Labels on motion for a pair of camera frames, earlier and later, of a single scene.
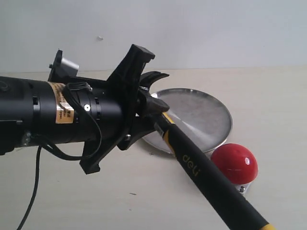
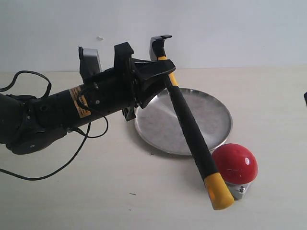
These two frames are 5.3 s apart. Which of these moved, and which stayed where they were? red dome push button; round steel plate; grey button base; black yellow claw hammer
Moved: black yellow claw hammer
Stayed: red dome push button; grey button base; round steel plate
